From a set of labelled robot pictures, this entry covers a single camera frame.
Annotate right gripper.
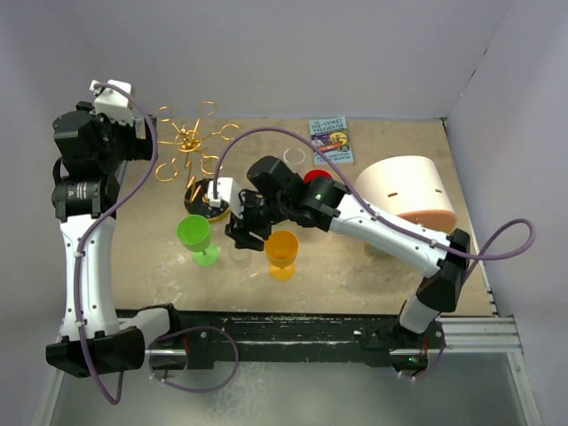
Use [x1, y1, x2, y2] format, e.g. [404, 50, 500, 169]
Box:
[226, 186, 290, 249]

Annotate gold wine glass rack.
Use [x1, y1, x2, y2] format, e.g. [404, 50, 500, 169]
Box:
[154, 100, 241, 223]

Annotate black base frame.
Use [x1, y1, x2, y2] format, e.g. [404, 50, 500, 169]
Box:
[119, 310, 449, 372]

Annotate white round drawer box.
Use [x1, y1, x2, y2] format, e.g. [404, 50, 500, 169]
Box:
[354, 155, 457, 233]

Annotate clear wine glass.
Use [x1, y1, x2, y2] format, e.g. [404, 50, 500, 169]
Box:
[227, 242, 256, 280]
[282, 148, 306, 167]

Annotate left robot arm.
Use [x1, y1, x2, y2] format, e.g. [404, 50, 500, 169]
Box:
[45, 102, 183, 378]

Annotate orange wine glass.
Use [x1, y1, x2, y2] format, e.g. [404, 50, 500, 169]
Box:
[264, 230, 299, 281]

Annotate red wine glass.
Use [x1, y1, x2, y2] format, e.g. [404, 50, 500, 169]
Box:
[304, 169, 333, 183]

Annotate green wine glass front left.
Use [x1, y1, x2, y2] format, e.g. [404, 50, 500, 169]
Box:
[176, 215, 218, 267]

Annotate blue treehouse book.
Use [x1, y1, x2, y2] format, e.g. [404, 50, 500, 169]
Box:
[309, 116, 354, 163]

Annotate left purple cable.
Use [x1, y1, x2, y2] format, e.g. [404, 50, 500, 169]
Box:
[75, 82, 241, 406]

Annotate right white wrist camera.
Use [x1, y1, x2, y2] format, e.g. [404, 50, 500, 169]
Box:
[207, 177, 244, 219]

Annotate clear wine glass front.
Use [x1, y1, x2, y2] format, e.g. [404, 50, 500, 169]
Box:
[227, 242, 256, 280]

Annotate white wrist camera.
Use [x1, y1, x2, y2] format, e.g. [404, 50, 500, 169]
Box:
[90, 80, 134, 127]
[207, 177, 244, 219]

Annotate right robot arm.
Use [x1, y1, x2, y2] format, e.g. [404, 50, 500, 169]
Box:
[208, 155, 470, 347]

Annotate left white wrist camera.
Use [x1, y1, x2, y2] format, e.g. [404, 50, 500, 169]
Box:
[90, 80, 134, 127]

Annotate clear wine glass back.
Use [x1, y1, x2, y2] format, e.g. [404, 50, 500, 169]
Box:
[282, 148, 306, 167]

